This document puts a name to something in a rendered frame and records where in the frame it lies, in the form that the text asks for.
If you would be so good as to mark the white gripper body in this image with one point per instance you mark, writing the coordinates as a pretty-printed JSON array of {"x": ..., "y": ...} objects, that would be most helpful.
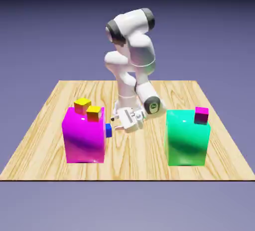
[{"x": 129, "y": 121}]

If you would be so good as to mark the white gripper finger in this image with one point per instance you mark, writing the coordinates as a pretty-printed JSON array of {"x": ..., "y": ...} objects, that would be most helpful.
[
  {"x": 114, "y": 118},
  {"x": 118, "y": 128}
]

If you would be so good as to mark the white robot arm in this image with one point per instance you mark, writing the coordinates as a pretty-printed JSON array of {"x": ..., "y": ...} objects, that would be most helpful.
[{"x": 139, "y": 55}]

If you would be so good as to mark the small blue cube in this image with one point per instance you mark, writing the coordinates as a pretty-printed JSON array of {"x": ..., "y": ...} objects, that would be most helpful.
[{"x": 108, "y": 130}]

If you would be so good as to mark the small yellow cube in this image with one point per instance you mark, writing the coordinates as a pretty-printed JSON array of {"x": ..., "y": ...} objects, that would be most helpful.
[
  {"x": 81, "y": 105},
  {"x": 94, "y": 114}
]

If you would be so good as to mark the small magenta cube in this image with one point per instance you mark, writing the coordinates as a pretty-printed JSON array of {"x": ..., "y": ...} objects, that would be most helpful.
[{"x": 201, "y": 115}]

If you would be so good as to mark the large magenta box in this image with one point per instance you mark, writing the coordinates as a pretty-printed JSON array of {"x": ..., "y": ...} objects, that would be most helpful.
[{"x": 83, "y": 135}]

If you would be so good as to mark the large green box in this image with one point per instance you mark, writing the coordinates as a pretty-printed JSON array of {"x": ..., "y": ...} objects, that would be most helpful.
[{"x": 186, "y": 139}]

